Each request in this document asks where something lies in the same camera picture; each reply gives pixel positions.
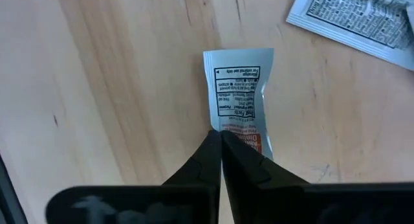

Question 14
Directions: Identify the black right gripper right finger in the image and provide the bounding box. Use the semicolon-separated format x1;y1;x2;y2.
221;130;311;224

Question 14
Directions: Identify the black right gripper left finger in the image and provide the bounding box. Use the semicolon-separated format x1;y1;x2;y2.
161;129;223;224

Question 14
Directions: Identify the red printed white packet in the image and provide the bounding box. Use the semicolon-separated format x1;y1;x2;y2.
202;48;275;161

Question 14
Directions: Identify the silver foil packet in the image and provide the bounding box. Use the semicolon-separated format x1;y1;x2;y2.
286;0;414;72

